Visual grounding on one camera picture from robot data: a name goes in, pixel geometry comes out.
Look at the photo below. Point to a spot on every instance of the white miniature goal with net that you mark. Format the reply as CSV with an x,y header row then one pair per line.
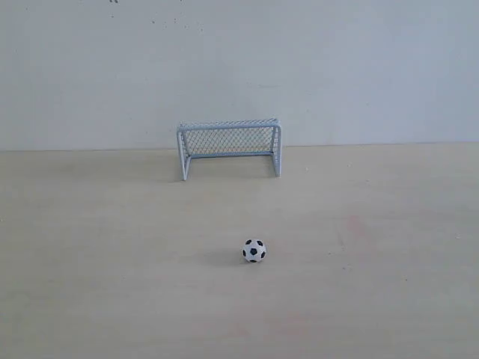
x,y
229,139

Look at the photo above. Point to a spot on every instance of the black and white mini football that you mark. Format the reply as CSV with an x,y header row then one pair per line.
x,y
254,251

